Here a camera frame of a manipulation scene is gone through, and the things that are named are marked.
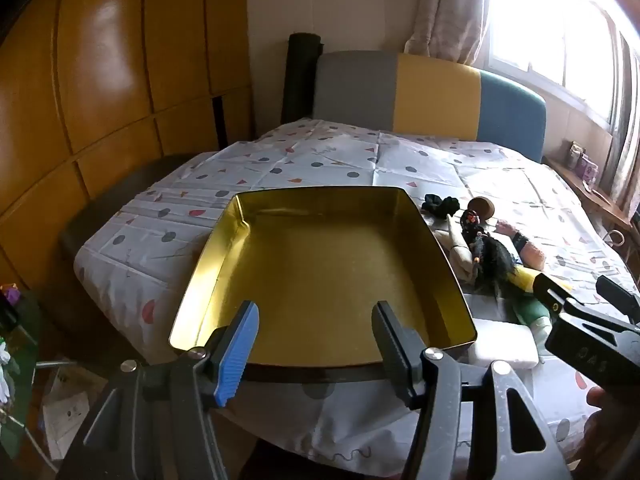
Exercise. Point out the small patterned box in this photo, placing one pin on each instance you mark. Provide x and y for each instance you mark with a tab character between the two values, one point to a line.
576	152

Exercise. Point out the beige patterned curtain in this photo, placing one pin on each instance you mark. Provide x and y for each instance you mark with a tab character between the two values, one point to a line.
450	10
627	135

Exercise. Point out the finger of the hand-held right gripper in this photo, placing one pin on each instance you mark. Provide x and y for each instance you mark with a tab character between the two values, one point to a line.
547	292
617	295

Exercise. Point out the white sponge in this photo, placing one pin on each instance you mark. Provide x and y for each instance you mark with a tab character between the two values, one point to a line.
500	345

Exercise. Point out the window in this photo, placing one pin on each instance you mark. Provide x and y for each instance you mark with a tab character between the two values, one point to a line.
550	25

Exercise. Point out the black rolled mat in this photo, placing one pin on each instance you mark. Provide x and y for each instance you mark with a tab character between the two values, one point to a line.
300	75

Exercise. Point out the wooden windowsill shelf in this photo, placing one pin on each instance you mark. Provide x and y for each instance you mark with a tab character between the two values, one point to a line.
595	197

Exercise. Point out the black scrunchie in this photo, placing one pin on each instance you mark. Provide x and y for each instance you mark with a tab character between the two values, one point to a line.
440	205

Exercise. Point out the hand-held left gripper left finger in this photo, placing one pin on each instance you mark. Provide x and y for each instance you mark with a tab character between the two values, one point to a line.
240	355

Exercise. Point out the gold rectangular tin box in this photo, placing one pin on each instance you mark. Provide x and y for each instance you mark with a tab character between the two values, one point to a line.
320	270

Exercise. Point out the green plush item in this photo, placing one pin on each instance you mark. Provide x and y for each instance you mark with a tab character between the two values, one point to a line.
530	315

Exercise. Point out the wooden wardrobe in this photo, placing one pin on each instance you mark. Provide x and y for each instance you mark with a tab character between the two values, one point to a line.
100	60

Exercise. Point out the glass side table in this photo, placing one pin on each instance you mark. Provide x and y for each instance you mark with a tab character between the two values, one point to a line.
20	410

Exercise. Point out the printed white bed sheet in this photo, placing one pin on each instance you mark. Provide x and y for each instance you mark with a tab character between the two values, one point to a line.
325	160

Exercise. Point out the brown round wooden object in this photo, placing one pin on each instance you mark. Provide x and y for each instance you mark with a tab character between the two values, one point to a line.
482	206

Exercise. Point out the person's right hand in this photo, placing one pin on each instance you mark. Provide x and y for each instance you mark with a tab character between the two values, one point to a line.
600	410

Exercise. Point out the white paper sheets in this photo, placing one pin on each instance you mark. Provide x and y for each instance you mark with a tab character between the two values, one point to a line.
65	405

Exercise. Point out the grey yellow blue headboard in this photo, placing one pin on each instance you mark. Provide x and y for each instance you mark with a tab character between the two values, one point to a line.
430	95

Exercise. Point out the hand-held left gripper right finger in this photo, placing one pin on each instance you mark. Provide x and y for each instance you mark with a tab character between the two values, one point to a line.
395	355

